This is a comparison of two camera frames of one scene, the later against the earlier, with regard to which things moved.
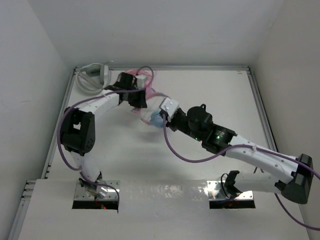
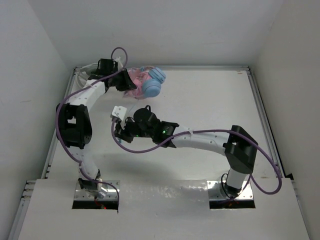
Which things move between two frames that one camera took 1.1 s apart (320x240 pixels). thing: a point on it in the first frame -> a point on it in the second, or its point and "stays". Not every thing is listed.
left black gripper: (140, 102) -> (127, 84)
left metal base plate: (81, 193) stays
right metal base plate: (215, 192) stays
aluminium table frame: (159, 153) stays
